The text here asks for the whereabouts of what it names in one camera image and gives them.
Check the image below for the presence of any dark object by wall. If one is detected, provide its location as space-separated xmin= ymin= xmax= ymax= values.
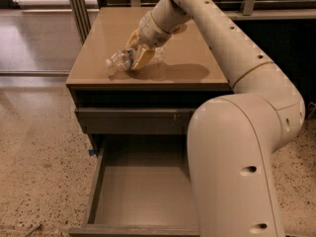
xmin=306 ymin=102 xmax=316 ymax=119

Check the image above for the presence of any grey metal rod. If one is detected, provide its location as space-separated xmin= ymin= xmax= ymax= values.
xmin=22 ymin=222 xmax=42 ymax=237

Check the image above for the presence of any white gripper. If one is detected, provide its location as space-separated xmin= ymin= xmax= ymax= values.
xmin=125 ymin=12 xmax=171 ymax=71

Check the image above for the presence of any grey window ledge rail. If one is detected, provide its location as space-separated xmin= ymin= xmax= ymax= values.
xmin=225 ymin=9 xmax=316 ymax=21

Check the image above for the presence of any tan drawer cabinet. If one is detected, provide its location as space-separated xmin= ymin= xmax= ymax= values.
xmin=66 ymin=7 xmax=231 ymax=153

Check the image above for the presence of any blue tape piece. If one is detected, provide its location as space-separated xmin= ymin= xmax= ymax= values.
xmin=88 ymin=149 xmax=96 ymax=156

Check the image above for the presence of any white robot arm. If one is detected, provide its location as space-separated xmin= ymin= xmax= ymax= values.
xmin=127 ymin=0 xmax=305 ymax=237

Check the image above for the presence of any metal frame post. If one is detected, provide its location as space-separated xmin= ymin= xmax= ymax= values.
xmin=69 ymin=0 xmax=91 ymax=43

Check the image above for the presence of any clear plastic water bottle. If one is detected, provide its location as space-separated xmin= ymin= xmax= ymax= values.
xmin=106 ymin=47 xmax=166 ymax=71

